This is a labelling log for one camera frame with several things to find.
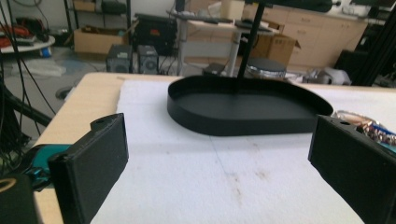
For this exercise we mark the large brown cardboard box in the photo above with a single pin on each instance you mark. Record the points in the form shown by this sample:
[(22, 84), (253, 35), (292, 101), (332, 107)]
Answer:
[(274, 46)]

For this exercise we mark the white foam mat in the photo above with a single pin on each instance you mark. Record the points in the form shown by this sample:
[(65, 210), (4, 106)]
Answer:
[(218, 180)]

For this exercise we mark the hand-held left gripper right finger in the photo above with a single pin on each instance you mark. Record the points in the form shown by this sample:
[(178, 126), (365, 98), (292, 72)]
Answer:
[(351, 161)]

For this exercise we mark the white standing desk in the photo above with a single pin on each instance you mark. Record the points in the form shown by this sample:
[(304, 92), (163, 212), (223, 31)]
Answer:
[(214, 34)]

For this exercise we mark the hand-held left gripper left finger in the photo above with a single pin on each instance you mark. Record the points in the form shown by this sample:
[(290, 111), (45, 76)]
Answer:
[(90, 168)]

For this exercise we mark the black round stool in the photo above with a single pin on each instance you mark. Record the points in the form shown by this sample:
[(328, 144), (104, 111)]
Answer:
[(266, 67)]

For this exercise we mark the teal and black clamp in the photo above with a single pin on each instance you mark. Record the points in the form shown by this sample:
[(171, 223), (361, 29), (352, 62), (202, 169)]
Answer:
[(43, 161)]

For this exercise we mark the black oval tray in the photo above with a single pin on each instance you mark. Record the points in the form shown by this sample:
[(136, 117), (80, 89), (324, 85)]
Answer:
[(246, 109)]

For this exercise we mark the open cardboard box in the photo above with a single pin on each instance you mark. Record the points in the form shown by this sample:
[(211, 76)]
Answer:
[(97, 39)]

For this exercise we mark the round white table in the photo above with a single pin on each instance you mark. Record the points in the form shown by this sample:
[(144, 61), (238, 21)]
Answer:
[(25, 43)]

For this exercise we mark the small grey computer case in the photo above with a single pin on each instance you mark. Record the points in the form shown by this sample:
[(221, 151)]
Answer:
[(148, 59), (119, 58)]

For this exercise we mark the wooden cabinet with drawers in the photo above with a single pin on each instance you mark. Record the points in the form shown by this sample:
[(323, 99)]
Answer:
[(323, 34)]

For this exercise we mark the black equipment case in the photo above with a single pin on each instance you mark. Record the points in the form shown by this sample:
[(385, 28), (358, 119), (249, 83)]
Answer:
[(154, 32)]

